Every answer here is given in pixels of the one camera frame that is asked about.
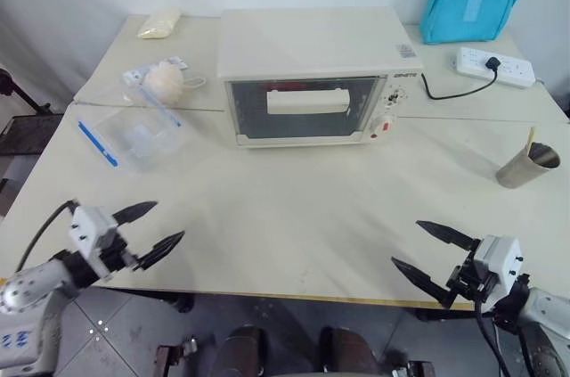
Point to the wooden stick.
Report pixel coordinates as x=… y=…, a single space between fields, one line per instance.
x=531 y=138

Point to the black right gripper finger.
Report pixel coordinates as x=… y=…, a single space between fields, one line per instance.
x=420 y=281
x=445 y=234

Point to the stainless steel cup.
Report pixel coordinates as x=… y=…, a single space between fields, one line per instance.
x=523 y=169

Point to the clear plastic container blue clips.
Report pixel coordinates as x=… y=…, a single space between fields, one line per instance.
x=138 y=141

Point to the white plastic package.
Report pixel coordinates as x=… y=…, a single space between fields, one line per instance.
x=133 y=75

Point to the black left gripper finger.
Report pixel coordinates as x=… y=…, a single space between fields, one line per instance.
x=135 y=211
x=162 y=248

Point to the black metal stand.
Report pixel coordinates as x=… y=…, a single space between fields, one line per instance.
x=22 y=123

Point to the black table foot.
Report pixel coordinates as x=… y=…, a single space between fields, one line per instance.
x=183 y=303

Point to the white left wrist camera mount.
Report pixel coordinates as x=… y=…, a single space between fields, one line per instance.
x=91 y=230

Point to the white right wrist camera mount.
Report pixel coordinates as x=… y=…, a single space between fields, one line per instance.
x=501 y=261

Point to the dark rounded shape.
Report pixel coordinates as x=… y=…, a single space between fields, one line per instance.
x=245 y=352
x=347 y=352

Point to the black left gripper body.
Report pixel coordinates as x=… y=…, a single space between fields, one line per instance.
x=120 y=254

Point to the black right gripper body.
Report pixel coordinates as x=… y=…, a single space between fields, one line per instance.
x=465 y=281

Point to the pale yellow packet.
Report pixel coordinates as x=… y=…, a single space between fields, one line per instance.
x=159 y=25

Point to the cream toaster oven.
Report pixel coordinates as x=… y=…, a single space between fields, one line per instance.
x=311 y=47

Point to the white power strip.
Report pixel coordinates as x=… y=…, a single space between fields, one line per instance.
x=512 y=71

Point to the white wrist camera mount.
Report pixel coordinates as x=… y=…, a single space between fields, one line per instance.
x=501 y=261
x=91 y=230

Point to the clear lid with blue edge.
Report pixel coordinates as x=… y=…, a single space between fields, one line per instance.
x=153 y=103

